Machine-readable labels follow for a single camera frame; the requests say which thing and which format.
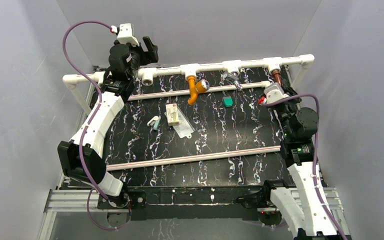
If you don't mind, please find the dark red water faucet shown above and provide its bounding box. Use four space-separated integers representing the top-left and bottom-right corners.
270 69 283 86

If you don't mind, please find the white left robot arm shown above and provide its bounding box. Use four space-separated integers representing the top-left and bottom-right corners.
57 36 159 208

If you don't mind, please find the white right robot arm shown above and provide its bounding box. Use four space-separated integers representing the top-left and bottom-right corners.
259 83 350 240

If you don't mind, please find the chrome water faucet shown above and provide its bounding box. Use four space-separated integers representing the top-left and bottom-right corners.
221 71 243 91

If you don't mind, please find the orange water faucet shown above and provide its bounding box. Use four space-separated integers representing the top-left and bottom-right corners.
186 75 210 106

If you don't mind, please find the green square tape measure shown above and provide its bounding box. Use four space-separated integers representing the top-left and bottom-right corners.
222 96 234 108

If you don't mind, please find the cream cardboard box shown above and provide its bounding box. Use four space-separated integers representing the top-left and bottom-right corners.
165 103 180 126

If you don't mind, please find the white blue stapler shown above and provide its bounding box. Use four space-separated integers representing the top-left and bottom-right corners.
146 115 161 131

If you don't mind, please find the white plastic package card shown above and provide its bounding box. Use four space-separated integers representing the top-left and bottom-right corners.
169 107 195 139

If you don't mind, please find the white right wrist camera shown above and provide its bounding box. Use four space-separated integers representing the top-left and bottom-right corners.
258 83 290 105

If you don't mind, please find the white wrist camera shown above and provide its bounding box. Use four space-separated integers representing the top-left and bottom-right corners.
258 83 290 105
117 23 140 47

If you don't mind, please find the white pipe frame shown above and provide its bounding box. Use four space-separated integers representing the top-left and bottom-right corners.
62 54 315 171

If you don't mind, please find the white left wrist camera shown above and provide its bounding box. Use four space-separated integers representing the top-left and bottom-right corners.
117 23 140 47

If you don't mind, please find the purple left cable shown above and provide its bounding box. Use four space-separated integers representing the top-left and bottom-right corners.
62 20 132 231

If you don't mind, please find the purple cable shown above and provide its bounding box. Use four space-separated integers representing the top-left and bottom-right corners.
62 20 132 231
263 93 349 240

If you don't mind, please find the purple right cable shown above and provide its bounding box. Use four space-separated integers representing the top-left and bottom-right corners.
263 93 349 240

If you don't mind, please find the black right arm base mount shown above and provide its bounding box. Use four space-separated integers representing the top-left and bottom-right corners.
232 179 290 227

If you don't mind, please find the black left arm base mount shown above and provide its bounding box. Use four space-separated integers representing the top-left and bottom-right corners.
107 188 147 227

